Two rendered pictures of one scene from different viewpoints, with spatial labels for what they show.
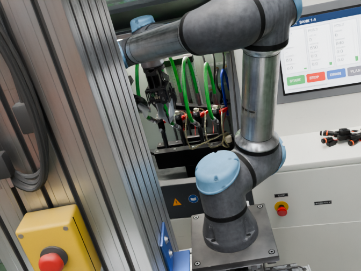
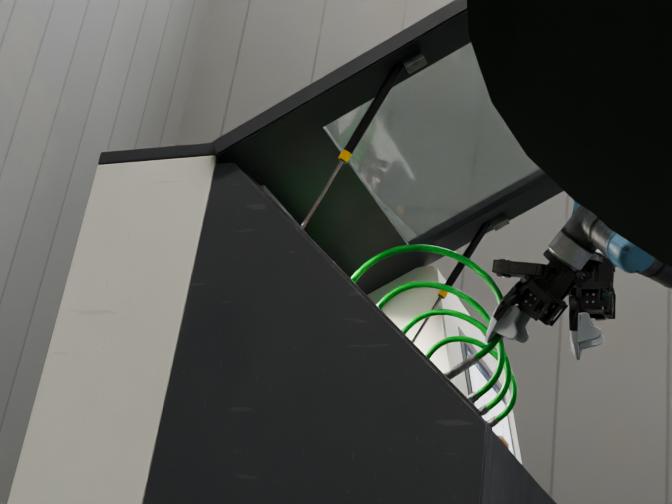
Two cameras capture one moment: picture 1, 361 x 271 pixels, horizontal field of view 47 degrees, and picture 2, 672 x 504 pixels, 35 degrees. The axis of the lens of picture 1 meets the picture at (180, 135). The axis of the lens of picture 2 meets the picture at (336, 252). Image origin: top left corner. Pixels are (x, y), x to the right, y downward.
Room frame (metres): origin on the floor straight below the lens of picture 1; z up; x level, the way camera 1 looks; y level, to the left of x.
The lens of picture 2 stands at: (1.43, 2.05, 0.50)
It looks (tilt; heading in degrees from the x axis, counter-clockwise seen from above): 24 degrees up; 281
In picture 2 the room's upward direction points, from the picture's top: 9 degrees clockwise
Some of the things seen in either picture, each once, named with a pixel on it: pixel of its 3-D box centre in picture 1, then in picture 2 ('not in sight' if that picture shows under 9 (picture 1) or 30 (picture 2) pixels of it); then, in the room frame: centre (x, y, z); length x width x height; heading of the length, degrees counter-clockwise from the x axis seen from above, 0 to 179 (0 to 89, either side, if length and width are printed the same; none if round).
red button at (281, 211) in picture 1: (281, 209); not in sight; (1.25, -0.30, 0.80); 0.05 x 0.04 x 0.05; 76
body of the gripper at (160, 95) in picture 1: (157, 84); (591, 288); (1.30, 0.03, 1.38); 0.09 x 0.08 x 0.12; 166
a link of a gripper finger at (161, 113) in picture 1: (160, 113); (586, 334); (1.30, 0.05, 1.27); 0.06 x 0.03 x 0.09; 166
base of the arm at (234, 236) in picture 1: (227, 219); not in sight; (0.91, -0.07, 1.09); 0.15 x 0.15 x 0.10
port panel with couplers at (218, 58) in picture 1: (215, 69); not in sight; (1.83, -0.23, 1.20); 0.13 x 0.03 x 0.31; 76
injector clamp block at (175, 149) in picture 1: (197, 157); not in sight; (1.61, -0.05, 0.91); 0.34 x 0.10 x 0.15; 76
